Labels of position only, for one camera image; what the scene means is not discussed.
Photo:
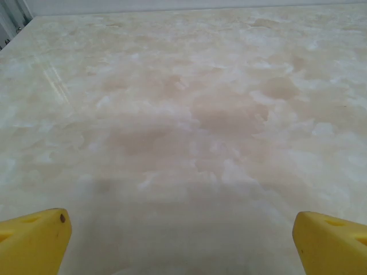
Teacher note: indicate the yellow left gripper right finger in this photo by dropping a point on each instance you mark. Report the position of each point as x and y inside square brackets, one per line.
[335, 249]

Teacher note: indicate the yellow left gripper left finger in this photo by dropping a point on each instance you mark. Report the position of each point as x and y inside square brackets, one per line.
[31, 246]

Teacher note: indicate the aluminium table side rail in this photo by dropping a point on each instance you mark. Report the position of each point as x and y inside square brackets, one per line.
[11, 25]

